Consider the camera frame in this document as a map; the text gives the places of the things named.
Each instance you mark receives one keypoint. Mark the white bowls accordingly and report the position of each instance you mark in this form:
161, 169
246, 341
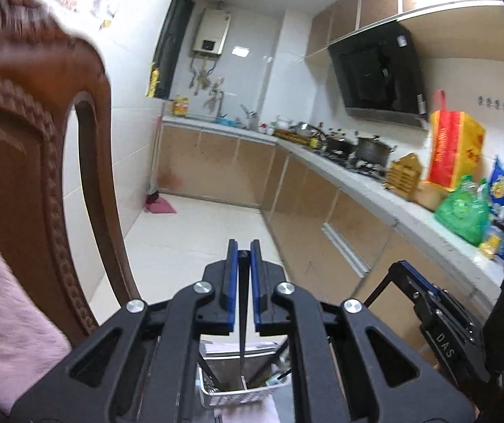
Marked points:
283, 122

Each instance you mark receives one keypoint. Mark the metal cooking pot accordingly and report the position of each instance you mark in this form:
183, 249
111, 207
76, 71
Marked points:
373, 152

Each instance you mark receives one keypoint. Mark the wall sticker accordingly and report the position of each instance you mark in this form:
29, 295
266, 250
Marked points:
104, 6

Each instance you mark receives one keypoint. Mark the pale pink cloth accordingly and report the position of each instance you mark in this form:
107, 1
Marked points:
247, 412

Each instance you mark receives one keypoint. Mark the pink floor mat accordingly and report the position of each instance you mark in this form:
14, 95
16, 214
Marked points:
160, 206

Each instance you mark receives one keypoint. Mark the yellow bottle on counter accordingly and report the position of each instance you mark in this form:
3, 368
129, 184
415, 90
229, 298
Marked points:
180, 106

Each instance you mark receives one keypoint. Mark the metal faucet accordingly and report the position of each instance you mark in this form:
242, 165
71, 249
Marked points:
219, 101

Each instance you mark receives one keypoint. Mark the kitchen counter cabinets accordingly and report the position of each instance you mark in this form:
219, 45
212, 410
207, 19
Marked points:
216, 163

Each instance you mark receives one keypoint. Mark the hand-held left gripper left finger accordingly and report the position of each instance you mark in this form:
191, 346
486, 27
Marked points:
233, 282

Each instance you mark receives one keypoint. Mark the white plastic utensil basket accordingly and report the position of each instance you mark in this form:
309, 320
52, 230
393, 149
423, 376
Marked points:
234, 398

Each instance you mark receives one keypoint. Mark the wooden utensil holder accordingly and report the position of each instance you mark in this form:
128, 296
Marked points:
403, 178

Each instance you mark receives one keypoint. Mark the carved wooden chair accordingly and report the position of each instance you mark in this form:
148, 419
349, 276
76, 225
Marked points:
23, 163

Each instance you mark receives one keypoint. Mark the green plastic bag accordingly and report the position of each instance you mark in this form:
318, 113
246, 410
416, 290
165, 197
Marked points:
463, 216

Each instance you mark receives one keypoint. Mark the row of wall hooks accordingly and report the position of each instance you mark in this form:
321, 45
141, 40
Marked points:
500, 105

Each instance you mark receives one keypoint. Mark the black range hood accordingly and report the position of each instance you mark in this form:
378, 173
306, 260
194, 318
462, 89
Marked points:
375, 75

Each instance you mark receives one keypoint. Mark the dark window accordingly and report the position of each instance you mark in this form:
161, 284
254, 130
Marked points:
172, 39

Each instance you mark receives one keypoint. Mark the red yellow shopping bag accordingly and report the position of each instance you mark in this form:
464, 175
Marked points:
454, 145

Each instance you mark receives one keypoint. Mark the upper kitchen cabinets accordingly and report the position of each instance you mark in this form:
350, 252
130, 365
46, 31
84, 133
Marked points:
379, 0

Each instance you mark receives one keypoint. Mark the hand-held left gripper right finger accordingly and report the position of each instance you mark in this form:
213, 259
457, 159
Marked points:
255, 282

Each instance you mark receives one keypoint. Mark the white water heater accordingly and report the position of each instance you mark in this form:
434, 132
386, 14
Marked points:
210, 31

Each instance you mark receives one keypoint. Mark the black chopstick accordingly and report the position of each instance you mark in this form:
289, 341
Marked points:
210, 379
269, 363

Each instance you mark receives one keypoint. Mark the black wok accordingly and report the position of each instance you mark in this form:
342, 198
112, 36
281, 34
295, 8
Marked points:
340, 143

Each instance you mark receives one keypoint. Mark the yellow snack packet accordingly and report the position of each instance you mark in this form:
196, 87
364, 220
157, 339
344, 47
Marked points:
491, 242

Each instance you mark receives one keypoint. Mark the gas stove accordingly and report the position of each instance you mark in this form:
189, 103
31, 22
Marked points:
357, 169

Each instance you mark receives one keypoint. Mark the metal utensil cup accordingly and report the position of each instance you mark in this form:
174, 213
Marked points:
252, 121

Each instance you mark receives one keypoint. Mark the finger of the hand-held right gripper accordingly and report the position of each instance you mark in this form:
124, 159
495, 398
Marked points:
419, 280

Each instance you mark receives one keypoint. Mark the blue basin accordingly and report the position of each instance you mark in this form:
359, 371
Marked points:
225, 121

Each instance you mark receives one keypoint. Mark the water heater pipes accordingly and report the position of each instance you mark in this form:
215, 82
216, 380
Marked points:
203, 77

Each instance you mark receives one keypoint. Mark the pink towel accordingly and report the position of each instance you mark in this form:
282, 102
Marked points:
5, 317

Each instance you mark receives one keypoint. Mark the metal basin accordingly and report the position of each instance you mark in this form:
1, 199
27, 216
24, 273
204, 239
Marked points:
307, 130

